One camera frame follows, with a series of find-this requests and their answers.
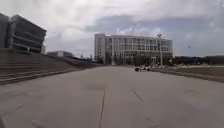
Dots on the parked motor scooter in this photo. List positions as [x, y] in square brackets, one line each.
[141, 68]

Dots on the low distant building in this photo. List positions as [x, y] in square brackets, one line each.
[60, 54]

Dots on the wide grey concrete steps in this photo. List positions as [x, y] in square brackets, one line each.
[23, 66]

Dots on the dark layered concrete building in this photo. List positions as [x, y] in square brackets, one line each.
[23, 35]

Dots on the grey concrete slab pavement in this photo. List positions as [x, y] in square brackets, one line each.
[113, 100]

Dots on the low concrete kerb wall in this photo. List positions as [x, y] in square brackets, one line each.
[193, 74]

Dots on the tall lamp pole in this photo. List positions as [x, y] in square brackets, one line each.
[160, 50]

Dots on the row of dark trees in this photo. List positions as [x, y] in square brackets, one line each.
[200, 60]

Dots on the large pale glass-fronted building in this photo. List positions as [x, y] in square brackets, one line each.
[133, 50]

